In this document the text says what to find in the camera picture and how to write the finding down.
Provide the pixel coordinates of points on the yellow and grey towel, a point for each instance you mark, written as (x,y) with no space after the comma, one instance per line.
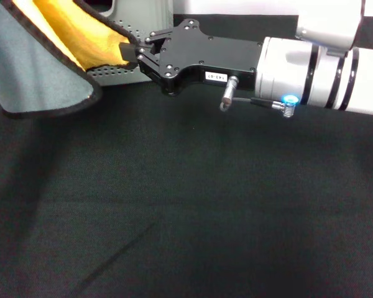
(28,71)

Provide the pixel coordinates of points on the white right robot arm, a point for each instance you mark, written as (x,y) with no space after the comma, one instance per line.
(329,62)

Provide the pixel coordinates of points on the grey perforated plastic storage box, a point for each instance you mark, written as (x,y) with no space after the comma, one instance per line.
(143,18)

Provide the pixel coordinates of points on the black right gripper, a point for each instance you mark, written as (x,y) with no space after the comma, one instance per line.
(205,59)

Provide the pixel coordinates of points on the black tablecloth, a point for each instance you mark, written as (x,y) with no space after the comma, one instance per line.
(186,192)

